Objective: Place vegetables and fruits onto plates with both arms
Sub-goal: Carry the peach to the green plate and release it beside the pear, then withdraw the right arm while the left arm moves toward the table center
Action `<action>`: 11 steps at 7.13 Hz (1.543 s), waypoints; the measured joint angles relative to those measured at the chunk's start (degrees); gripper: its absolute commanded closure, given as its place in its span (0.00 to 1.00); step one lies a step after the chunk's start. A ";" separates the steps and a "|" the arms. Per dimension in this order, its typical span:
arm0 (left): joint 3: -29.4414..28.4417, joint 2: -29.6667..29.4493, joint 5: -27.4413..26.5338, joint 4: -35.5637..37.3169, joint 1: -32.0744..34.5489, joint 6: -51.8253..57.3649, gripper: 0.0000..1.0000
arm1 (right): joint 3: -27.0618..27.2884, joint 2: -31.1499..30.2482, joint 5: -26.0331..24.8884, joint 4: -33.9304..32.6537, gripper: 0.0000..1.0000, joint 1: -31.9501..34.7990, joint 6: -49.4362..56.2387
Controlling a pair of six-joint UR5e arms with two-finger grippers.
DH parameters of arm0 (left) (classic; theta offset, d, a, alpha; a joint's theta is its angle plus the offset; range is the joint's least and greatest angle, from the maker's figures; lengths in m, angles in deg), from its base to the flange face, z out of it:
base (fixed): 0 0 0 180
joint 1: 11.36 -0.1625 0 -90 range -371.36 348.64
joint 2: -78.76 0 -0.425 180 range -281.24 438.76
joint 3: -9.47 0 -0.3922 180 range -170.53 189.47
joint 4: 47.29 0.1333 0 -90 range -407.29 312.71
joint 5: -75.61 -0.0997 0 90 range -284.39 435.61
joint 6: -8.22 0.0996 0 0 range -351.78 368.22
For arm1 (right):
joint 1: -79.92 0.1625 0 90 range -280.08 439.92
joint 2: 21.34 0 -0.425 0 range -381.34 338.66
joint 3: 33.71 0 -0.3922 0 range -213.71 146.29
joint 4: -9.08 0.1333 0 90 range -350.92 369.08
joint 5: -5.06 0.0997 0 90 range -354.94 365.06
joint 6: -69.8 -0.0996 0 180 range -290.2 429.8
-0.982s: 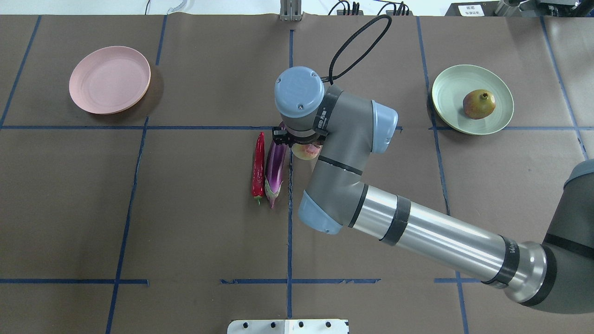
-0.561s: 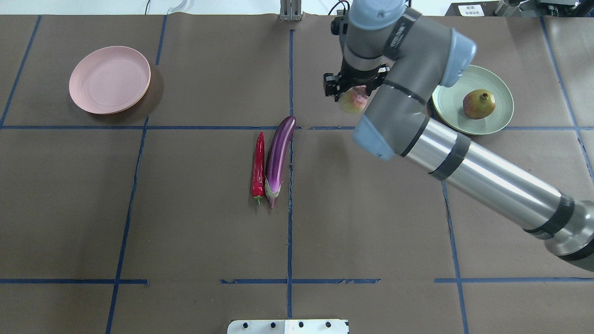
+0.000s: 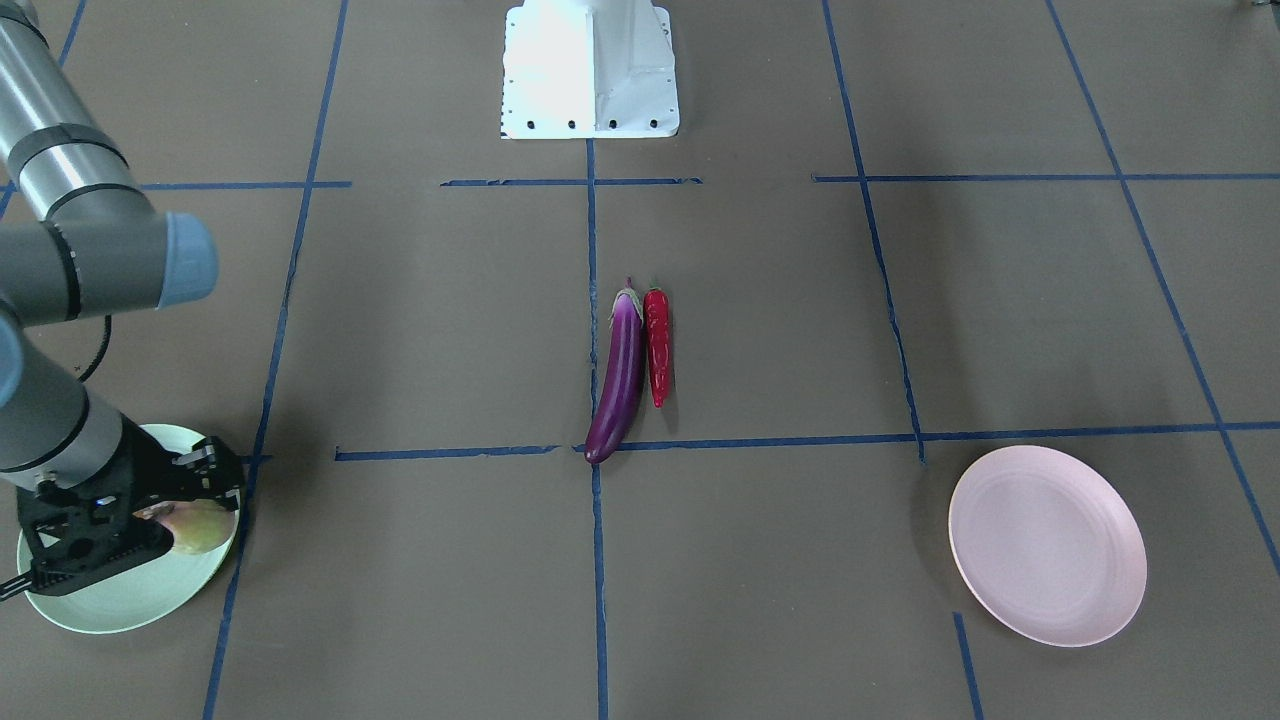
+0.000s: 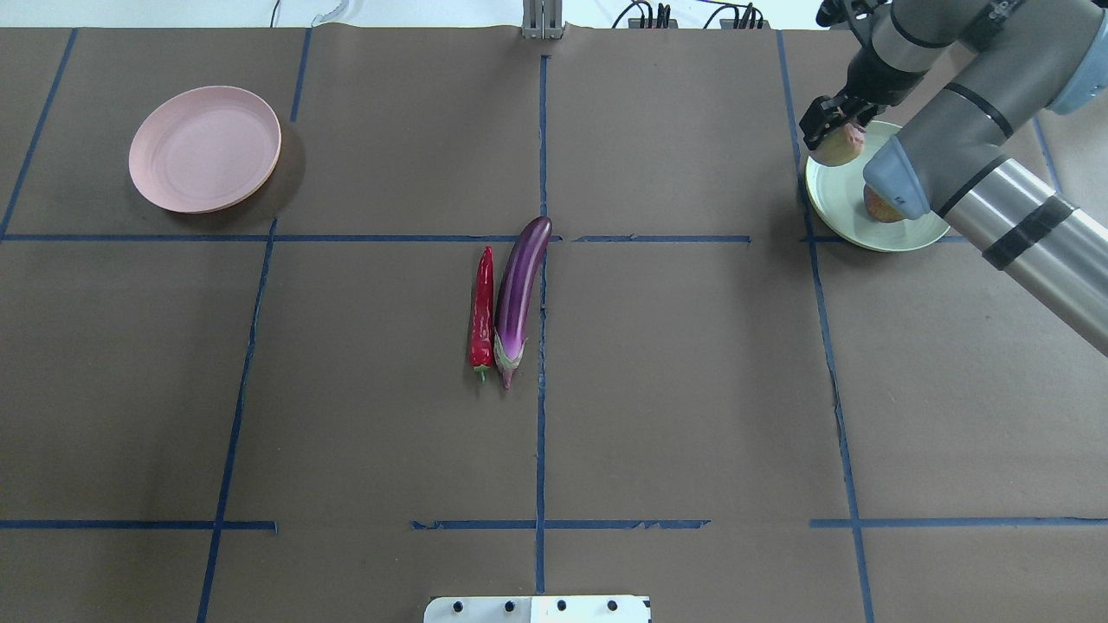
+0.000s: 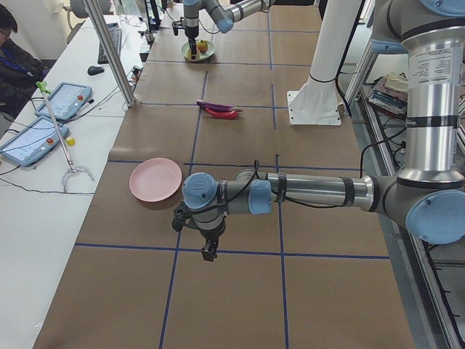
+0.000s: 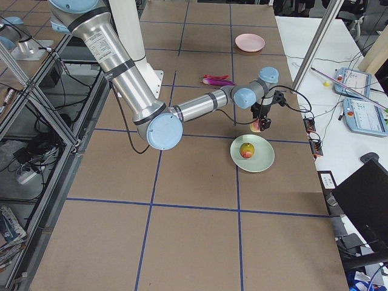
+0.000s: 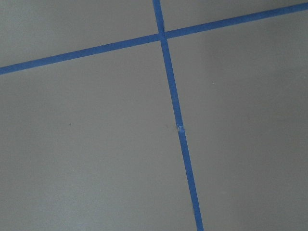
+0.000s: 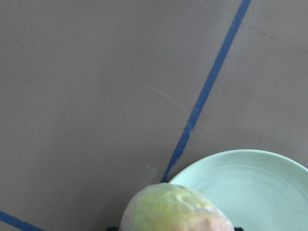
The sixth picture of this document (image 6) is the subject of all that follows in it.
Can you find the green plate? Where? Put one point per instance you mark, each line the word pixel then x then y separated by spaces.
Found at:
pixel 263 156

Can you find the pink plate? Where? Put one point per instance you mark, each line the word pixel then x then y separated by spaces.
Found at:
pixel 249 42

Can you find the aluminium frame post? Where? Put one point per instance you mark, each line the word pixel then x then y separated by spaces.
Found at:
pixel 329 16

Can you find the pink peach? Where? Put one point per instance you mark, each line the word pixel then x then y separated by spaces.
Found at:
pixel 255 126

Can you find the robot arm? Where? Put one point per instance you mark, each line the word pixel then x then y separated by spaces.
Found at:
pixel 112 33

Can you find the teach pendant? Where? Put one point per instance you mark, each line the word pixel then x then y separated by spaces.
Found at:
pixel 363 117
pixel 354 79

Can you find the stack of magazines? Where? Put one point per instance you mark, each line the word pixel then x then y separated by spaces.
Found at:
pixel 13 236

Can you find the yellow red pomegranate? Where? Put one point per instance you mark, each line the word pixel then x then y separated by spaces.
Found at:
pixel 247 150

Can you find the teach pendant far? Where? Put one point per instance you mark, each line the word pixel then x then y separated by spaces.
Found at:
pixel 354 79

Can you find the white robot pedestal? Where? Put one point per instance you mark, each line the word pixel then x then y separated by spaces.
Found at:
pixel 126 18

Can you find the teach pendant near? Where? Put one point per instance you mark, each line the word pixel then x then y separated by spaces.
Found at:
pixel 363 117

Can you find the black monitor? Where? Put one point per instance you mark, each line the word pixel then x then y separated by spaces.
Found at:
pixel 363 199

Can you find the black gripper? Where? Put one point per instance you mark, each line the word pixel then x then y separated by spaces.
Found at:
pixel 260 111

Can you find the red chili pepper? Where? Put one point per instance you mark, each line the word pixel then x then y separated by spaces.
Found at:
pixel 215 77

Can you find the purple eggplant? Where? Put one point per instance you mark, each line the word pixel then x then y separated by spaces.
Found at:
pixel 217 82

